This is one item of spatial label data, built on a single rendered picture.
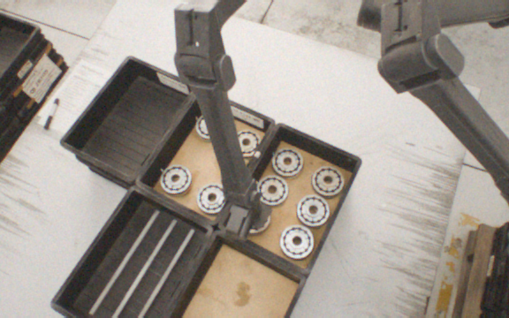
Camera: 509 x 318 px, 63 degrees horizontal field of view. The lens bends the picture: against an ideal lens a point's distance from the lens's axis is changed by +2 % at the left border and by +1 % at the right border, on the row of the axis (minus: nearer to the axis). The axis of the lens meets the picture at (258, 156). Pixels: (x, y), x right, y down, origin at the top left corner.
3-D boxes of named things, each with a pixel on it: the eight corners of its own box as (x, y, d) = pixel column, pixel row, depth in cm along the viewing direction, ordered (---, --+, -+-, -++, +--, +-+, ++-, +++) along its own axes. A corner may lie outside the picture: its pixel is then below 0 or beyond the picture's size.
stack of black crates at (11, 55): (39, 64, 246) (-11, 8, 205) (83, 79, 240) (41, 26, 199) (-3, 119, 231) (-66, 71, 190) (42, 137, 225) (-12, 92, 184)
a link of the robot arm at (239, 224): (257, 189, 101) (227, 180, 105) (239, 232, 98) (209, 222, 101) (270, 204, 111) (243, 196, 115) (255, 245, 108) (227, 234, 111)
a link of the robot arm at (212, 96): (231, 48, 76) (185, 41, 80) (216, 64, 73) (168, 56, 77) (265, 197, 105) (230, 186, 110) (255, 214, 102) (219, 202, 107)
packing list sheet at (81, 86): (78, 58, 176) (77, 57, 176) (125, 74, 172) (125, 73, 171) (33, 121, 165) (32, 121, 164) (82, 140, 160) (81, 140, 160)
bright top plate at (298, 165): (282, 143, 139) (282, 142, 138) (307, 157, 136) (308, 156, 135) (266, 167, 135) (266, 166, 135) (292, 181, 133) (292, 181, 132)
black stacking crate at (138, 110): (139, 73, 158) (129, 55, 148) (204, 103, 152) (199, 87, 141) (74, 158, 145) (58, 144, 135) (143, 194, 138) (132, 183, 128)
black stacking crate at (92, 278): (144, 196, 138) (132, 185, 128) (220, 237, 131) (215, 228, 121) (68, 308, 125) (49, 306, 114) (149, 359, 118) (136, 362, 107)
